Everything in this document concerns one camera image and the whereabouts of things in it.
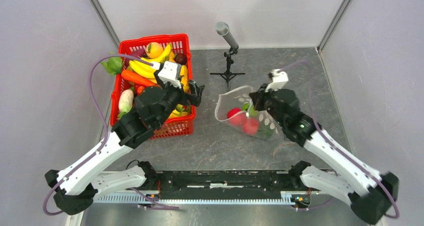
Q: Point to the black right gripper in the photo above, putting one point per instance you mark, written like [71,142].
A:
[258,97]

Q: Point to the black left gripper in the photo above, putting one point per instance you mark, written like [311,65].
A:
[193,98]

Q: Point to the green toy watermelon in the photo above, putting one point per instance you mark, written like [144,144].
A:
[250,111]

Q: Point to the dark green avocado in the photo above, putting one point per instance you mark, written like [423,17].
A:
[265,132]

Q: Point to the red toy apple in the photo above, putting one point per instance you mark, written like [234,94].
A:
[236,117]
[251,126]

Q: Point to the clear dotted zip bag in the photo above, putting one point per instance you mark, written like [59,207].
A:
[237,98]

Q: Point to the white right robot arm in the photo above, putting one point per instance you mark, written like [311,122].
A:
[370,194]

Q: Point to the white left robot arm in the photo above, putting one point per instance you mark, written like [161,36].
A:
[76,187]

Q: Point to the yellow banana bunch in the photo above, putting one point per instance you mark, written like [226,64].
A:
[180,111]
[144,68]

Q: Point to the dark purple plum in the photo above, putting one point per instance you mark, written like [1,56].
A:
[181,59]

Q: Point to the yellow peach with leaf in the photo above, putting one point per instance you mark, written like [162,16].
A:
[154,50]

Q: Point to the purple sweet potato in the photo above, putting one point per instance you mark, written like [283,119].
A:
[139,53]

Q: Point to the orange toy carrot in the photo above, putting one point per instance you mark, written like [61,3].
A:
[136,79]

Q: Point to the green lettuce leaf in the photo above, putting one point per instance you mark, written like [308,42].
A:
[113,65]

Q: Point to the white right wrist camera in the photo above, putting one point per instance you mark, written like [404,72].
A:
[278,79]

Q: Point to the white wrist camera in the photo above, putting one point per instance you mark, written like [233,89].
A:
[167,72]
[278,79]

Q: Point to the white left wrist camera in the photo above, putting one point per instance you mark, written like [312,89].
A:
[167,72]

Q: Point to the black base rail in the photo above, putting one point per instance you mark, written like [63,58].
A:
[222,185]

